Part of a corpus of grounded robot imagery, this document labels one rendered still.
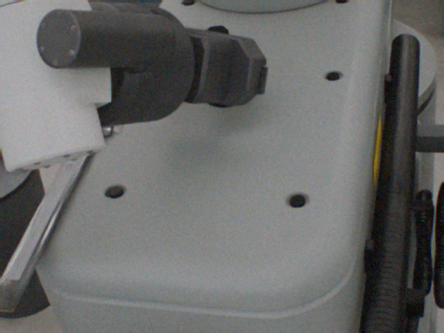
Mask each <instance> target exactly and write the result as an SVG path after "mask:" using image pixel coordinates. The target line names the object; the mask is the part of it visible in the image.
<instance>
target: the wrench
mask: <svg viewBox="0 0 444 333"><path fill-rule="evenodd" d="M101 131H102V132H103V136H104V137H110V136H111V135H112V132H113V131H114V126H112V127H101ZM90 156H91V155H89V156H86V157H82V158H80V159H77V160H75V161H72V160H70V161H66V162H63V163H62V164H61V166H60V167H59V170H58V172H57V174H56V176H55V177H54V179H53V181H52V183H51V184H50V186H49V190H48V191H47V192H46V194H45V196H44V198H43V200H42V202H41V204H40V205H39V207H38V209H37V210H36V214H35V216H34V218H33V219H32V220H31V222H30V224H29V226H28V228H27V230H26V232H25V233H24V235H23V237H22V239H21V241H20V243H19V246H18V247H17V249H16V251H15V253H14V255H13V258H12V259H11V260H10V263H9V265H8V267H7V269H6V270H5V272H4V274H3V276H2V277H1V279H0V311H8V312H12V311H14V310H15V309H16V307H17V305H18V303H19V301H20V299H21V297H22V295H23V293H24V291H25V289H26V287H27V284H29V279H30V277H31V275H32V273H33V271H34V269H35V268H36V265H37V263H38V261H39V259H40V257H41V256H42V253H43V251H44V249H45V248H46V246H47V244H48V242H49V240H50V238H51V236H52V234H53V232H54V230H55V228H56V225H57V223H58V221H59V219H60V217H61V216H62V213H63V211H64V210H65V208H66V206H67V204H68V202H69V199H70V197H71V195H72V193H73V191H74V190H75V187H76V185H77V183H78V180H79V179H80V177H81V175H82V173H83V171H84V169H85V167H86V165H87V163H88V160H89V158H90Z"/></svg>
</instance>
